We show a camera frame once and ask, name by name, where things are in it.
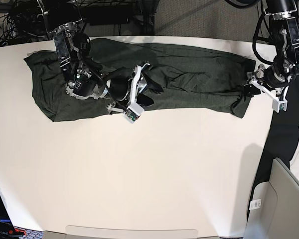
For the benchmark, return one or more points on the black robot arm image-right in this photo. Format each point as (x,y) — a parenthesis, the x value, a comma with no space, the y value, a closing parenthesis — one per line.
(284,35)

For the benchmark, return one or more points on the white price tag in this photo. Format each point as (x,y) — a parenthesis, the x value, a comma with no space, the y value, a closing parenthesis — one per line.
(255,204)

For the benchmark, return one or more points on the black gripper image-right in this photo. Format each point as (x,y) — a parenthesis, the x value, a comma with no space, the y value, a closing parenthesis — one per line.
(254,86)

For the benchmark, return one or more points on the black garment on right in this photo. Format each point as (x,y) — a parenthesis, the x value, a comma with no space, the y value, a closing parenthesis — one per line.
(282,139)

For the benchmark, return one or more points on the grey plastic bin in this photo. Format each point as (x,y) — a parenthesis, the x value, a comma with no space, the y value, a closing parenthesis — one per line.
(278,216)

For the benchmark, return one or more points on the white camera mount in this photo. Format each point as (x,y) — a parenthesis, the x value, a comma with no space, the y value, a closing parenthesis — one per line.
(276,93)
(132,110)

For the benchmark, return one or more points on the dark green long-sleeve shirt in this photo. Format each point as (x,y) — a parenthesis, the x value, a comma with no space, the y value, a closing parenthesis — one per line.
(191,77)

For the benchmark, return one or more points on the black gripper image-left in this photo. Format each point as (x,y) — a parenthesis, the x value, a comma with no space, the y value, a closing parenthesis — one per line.
(152,87)

